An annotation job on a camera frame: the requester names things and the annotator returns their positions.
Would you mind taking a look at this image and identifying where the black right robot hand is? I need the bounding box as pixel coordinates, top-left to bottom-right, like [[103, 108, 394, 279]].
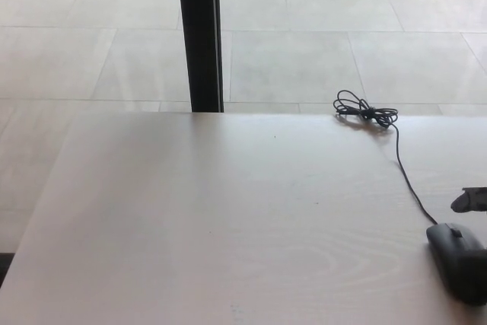
[[450, 186, 487, 215]]

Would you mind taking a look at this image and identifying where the black computer mouse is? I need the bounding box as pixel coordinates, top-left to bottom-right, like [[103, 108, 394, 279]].
[[425, 221, 487, 306]]

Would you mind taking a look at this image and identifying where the black mouse cable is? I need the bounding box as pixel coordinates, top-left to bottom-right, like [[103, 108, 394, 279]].
[[333, 89, 439, 225]]

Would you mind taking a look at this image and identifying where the black vertical frame post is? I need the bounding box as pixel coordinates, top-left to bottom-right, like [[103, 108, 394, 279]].
[[176, 0, 226, 113]]

